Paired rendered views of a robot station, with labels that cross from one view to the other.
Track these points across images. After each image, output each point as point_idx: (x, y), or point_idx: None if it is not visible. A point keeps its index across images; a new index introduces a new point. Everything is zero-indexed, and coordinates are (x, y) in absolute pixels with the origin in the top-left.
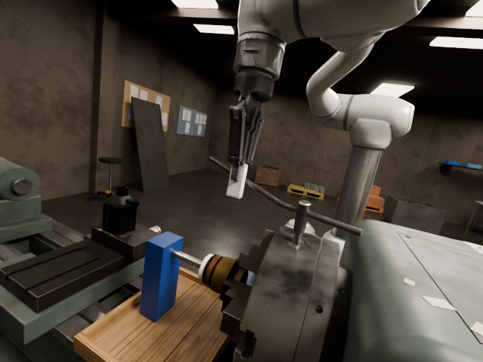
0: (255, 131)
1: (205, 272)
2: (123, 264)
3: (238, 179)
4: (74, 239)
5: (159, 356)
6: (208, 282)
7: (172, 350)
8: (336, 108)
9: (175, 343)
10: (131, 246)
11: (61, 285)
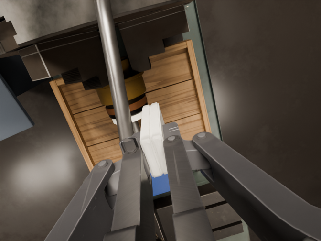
0: (119, 230)
1: (146, 102)
2: (154, 202)
3: (163, 126)
4: None
5: (170, 91)
6: (144, 93)
7: (159, 89)
8: None
9: (154, 93)
10: (155, 213)
11: (218, 191)
